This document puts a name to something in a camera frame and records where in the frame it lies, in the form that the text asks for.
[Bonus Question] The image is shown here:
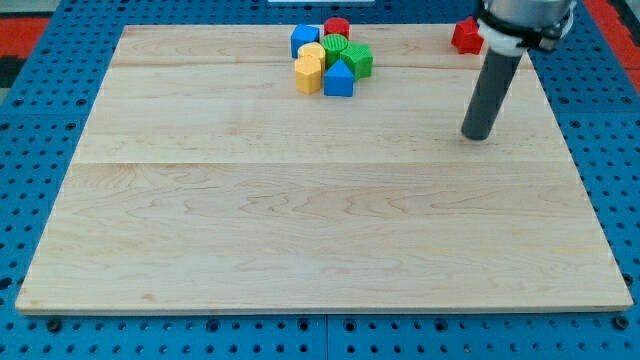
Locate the yellow hexagon block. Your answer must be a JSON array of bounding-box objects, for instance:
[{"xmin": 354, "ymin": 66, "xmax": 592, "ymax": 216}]
[{"xmin": 294, "ymin": 56, "xmax": 322, "ymax": 95}]

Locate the red star block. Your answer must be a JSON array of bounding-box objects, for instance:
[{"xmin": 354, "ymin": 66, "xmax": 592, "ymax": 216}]
[{"xmin": 451, "ymin": 16, "xmax": 484, "ymax": 55}]

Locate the light wooden board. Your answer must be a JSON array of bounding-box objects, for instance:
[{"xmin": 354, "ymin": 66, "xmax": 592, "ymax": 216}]
[{"xmin": 15, "ymin": 25, "xmax": 633, "ymax": 316}]

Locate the green star block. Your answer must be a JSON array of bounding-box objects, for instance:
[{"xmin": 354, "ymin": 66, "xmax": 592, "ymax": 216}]
[{"xmin": 340, "ymin": 42, "xmax": 374, "ymax": 81}]

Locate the green cylinder block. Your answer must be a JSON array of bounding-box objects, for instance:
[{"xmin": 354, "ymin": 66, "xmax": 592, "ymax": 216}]
[{"xmin": 320, "ymin": 33, "xmax": 349, "ymax": 70}]

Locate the blue cube block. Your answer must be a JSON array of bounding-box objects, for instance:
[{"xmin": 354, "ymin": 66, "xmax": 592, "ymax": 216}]
[{"xmin": 290, "ymin": 24, "xmax": 320, "ymax": 59}]

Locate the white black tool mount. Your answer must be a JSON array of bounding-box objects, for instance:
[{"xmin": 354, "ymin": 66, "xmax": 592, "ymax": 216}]
[{"xmin": 474, "ymin": 3, "xmax": 573, "ymax": 56}]

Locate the blue triangle block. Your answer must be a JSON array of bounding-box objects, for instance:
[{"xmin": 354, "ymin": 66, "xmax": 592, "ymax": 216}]
[{"xmin": 323, "ymin": 60, "xmax": 354, "ymax": 97}]

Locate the yellow cylinder block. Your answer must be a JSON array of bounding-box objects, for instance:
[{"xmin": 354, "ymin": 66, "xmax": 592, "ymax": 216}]
[{"xmin": 297, "ymin": 42, "xmax": 326, "ymax": 70}]

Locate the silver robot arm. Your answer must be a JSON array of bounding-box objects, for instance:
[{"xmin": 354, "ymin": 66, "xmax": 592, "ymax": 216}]
[{"xmin": 461, "ymin": 0, "xmax": 577, "ymax": 141}]

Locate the red cylinder block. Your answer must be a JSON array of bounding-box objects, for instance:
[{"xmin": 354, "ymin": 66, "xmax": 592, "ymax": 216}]
[{"xmin": 323, "ymin": 17, "xmax": 351, "ymax": 39}]

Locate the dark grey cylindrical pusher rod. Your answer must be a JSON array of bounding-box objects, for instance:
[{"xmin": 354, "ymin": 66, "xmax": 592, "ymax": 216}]
[{"xmin": 461, "ymin": 48, "xmax": 522, "ymax": 141}]

